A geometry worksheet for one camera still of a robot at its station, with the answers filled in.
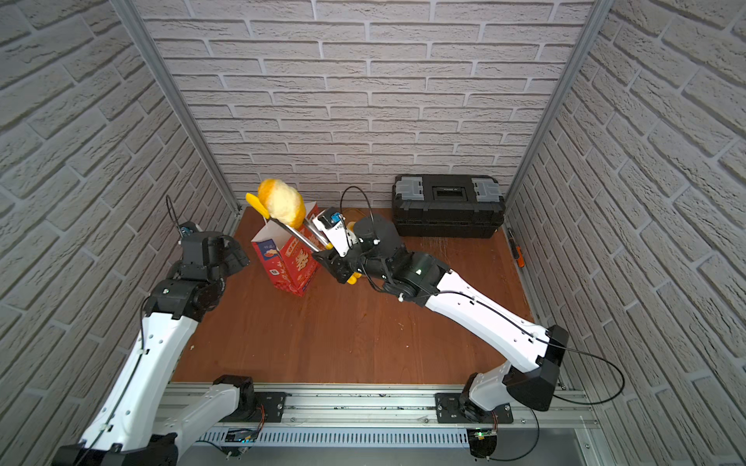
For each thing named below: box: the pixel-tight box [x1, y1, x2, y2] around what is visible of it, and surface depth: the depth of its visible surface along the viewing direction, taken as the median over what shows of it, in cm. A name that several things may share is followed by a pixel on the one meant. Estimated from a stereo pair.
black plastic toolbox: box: [391, 174, 507, 239], surface depth 102 cm
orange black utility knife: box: [507, 228, 526, 268], surface depth 112 cm
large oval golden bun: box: [257, 178, 307, 230], surface depth 57 cm
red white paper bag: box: [250, 200, 324, 298], surface depth 82 cm
